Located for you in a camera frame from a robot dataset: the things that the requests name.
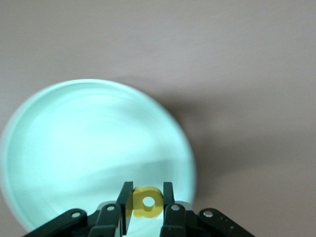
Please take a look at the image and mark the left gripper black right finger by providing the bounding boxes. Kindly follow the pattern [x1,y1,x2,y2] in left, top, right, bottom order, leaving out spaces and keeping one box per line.
[160,182,252,237]

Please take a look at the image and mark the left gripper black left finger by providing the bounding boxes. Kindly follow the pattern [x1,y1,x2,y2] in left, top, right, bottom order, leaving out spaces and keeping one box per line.
[24,181,134,237]

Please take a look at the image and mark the pale green plate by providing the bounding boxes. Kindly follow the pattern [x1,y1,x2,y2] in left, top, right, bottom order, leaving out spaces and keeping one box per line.
[0,78,198,234]

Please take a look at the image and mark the yellow letter a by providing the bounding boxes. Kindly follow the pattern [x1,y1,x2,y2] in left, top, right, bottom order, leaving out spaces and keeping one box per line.
[132,185,164,219]

